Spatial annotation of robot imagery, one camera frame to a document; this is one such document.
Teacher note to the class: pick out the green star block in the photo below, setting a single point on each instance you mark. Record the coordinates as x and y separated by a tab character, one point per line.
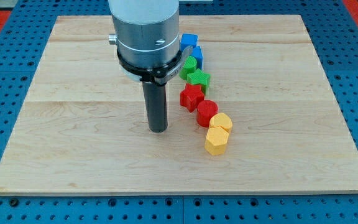
198	77

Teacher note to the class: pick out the red star block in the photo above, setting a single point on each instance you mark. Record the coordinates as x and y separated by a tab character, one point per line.
191	96

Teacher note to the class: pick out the yellow hexagon block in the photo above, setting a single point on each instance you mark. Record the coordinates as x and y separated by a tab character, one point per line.
216	141

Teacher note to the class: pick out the yellow rounded block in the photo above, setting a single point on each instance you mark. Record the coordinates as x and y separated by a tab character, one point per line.
221	120

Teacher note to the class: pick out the wooden board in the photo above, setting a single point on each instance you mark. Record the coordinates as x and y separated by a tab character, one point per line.
83	131

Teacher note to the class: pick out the blue cube block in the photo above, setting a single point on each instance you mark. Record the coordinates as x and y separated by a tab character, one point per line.
188	40

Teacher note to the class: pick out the green cylinder block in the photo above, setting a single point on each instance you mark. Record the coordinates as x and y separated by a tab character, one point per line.
189	66

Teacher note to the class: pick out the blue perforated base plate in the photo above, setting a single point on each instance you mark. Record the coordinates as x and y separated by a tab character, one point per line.
25	27

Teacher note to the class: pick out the red cylinder block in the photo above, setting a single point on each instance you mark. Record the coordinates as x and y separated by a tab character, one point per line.
205	111

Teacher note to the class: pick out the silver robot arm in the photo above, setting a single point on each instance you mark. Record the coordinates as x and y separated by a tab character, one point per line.
147	39

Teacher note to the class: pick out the black cylindrical pointer tool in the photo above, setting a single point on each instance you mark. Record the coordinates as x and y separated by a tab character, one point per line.
156	106

